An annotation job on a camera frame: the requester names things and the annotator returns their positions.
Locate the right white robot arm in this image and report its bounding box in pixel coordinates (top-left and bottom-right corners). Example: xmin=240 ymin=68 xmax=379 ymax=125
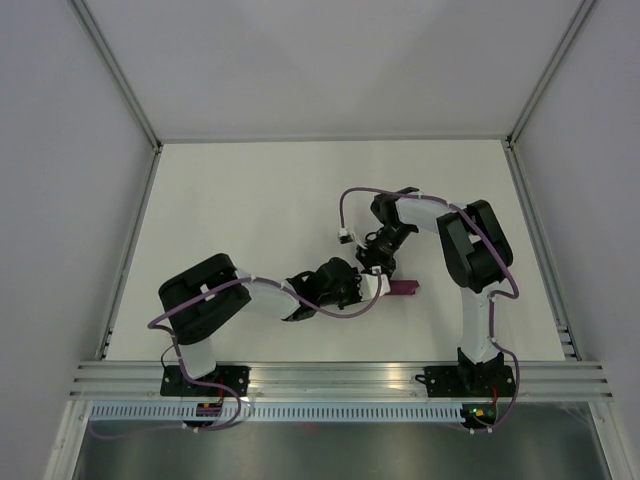
xmin=356 ymin=187 xmax=517 ymax=398

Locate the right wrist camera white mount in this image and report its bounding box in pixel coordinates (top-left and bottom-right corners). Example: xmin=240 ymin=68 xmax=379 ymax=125
xmin=337 ymin=227 xmax=356 ymax=245

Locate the white slotted cable duct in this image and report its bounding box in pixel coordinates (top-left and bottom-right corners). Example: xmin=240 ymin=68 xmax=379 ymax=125
xmin=89 ymin=401 xmax=483 ymax=423

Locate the aluminium frame post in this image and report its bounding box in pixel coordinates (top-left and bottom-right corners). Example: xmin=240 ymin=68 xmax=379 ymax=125
xmin=68 ymin=0 xmax=162 ymax=152
xmin=504 ymin=0 xmax=599 ymax=149

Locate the aluminium front rail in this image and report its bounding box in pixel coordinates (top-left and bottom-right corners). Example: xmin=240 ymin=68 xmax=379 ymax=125
xmin=67 ymin=361 xmax=613 ymax=403

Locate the right aluminium frame post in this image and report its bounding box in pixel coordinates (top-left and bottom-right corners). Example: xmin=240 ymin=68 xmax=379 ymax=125
xmin=504 ymin=0 xmax=599 ymax=149

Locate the left aluminium frame post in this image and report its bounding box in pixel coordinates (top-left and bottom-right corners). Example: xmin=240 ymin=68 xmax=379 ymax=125
xmin=68 ymin=0 xmax=162 ymax=152

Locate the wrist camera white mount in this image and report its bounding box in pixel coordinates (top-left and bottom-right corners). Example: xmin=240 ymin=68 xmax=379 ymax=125
xmin=337 ymin=227 xmax=356 ymax=245
xmin=359 ymin=266 xmax=391 ymax=302

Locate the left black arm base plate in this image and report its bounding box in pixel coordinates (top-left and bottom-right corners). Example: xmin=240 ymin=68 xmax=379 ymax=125
xmin=160 ymin=365 xmax=250 ymax=397

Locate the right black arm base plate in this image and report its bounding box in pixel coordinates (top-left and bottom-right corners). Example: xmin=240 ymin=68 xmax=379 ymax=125
xmin=414 ymin=365 xmax=516 ymax=398

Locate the purple satin napkin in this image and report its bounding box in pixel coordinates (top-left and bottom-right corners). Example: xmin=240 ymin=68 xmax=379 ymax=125
xmin=388 ymin=279 xmax=420 ymax=296

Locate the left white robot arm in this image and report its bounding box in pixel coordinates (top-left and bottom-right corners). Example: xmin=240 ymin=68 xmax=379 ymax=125
xmin=148 ymin=253 xmax=384 ymax=396

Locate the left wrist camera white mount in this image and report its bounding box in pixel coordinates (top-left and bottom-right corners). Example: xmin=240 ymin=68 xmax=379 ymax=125
xmin=359 ymin=266 xmax=391 ymax=302

